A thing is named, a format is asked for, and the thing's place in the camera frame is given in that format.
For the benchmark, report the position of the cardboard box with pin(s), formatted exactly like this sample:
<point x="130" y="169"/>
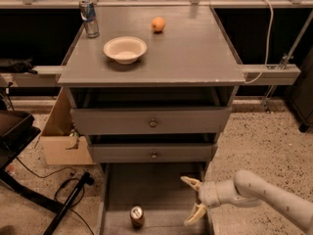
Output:
<point x="61" y="142"/>

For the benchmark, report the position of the orange soda can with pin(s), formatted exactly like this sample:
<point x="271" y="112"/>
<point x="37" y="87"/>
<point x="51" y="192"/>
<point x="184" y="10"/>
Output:
<point x="137" y="216"/>

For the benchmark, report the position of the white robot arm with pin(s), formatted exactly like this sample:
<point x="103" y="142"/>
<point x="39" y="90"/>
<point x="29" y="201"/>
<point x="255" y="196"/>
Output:
<point x="247" y="190"/>

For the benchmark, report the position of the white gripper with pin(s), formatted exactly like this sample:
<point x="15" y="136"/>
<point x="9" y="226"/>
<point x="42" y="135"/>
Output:
<point x="208" y="194"/>

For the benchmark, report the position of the blue silver energy drink can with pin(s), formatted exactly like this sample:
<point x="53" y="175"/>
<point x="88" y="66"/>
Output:
<point x="88" y="15"/>

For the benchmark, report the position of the grey drawer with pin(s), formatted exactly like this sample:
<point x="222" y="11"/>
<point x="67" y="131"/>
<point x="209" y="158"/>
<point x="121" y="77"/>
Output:
<point x="150" y="121"/>
<point x="152" y="153"/>
<point x="157" y="188"/>

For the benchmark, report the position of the grey bottom drawer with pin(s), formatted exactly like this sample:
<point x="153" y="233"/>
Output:
<point x="157" y="188"/>

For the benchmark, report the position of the grey top drawer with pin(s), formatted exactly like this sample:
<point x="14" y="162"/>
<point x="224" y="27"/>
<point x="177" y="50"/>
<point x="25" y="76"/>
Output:
<point x="150" y="121"/>

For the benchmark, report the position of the grey drawer cabinet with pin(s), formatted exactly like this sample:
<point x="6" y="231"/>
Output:
<point x="152" y="97"/>

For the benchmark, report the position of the white paper bowl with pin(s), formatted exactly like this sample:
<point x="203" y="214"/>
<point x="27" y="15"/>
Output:
<point x="125" y="50"/>

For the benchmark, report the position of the black bag on rail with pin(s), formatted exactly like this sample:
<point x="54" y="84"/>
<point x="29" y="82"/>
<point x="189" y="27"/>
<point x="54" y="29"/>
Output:
<point x="16" y="66"/>

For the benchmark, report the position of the grey middle drawer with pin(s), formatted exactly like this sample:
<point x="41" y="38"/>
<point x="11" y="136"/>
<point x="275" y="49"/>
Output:
<point x="152" y="153"/>

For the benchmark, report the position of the orange fruit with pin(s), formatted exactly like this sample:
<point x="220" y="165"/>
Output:
<point x="158" y="24"/>

